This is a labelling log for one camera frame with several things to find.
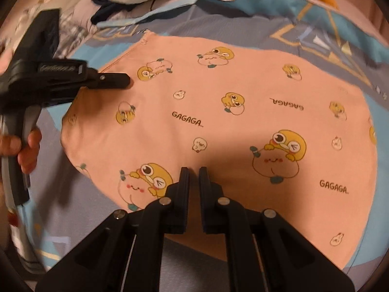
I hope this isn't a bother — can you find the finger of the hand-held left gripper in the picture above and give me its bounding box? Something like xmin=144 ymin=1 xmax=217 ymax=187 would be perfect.
xmin=87 ymin=72 xmax=131 ymax=91

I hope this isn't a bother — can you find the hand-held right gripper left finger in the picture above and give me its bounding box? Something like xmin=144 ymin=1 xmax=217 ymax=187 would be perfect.
xmin=36 ymin=167 xmax=190 ymax=292

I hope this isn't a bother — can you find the dark navy garment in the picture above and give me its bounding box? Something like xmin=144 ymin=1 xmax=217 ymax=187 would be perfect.
xmin=69 ymin=0 xmax=147 ymax=25

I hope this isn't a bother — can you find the grey pillow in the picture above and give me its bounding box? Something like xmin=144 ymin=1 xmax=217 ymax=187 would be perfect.
xmin=59 ymin=0 xmax=159 ymax=22

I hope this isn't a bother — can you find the peach cartoon print shirt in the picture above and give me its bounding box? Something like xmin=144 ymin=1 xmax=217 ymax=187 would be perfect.
xmin=60 ymin=33 xmax=379 ymax=272

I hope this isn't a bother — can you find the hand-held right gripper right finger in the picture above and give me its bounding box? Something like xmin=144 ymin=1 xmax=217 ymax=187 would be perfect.
xmin=199 ymin=167 xmax=355 ymax=292

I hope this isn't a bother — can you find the blue grey printed blanket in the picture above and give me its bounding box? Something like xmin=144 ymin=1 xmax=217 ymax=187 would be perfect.
xmin=9 ymin=0 xmax=389 ymax=282

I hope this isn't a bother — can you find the person's left hand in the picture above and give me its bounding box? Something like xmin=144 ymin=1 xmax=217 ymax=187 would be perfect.
xmin=0 ymin=127 xmax=43 ymax=174

